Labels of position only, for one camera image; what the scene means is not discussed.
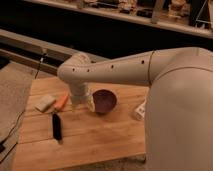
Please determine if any wooden cutting board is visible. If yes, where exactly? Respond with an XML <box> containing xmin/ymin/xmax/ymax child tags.
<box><xmin>12</xmin><ymin>77</ymin><xmax>148</xmax><ymax>171</ymax></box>

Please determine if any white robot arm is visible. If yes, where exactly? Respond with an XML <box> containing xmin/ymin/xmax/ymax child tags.
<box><xmin>57</xmin><ymin>47</ymin><xmax>213</xmax><ymax>171</ymax></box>

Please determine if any black cable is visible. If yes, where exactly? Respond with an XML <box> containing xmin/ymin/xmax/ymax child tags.
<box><xmin>0</xmin><ymin>52</ymin><xmax>48</xmax><ymax>163</ymax></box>

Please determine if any dark purple bowl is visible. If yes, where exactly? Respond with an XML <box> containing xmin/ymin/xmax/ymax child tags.
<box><xmin>93</xmin><ymin>89</ymin><xmax>117</xmax><ymax>115</ymax></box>

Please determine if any cluttered background shelf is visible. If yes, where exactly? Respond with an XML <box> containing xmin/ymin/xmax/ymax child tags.
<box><xmin>25</xmin><ymin>0</ymin><xmax>213</xmax><ymax>40</ymax></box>

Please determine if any small white box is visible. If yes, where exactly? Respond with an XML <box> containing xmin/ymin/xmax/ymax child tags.
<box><xmin>135</xmin><ymin>102</ymin><xmax>146</xmax><ymax>120</ymax></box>

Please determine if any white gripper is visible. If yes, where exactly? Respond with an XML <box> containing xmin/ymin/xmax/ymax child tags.
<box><xmin>70</xmin><ymin>92</ymin><xmax>95</xmax><ymax>112</ymax></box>

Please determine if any orange carrot toy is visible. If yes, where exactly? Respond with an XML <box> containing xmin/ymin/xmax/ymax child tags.
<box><xmin>54</xmin><ymin>93</ymin><xmax>69</xmax><ymax>111</ymax></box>

